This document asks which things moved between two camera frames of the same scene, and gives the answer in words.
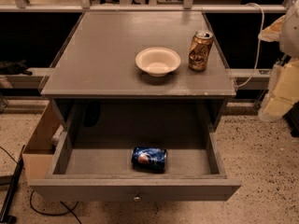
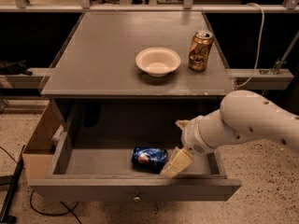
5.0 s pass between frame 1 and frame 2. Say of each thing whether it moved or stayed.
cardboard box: stayed
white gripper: moved
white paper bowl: stayed
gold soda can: stayed
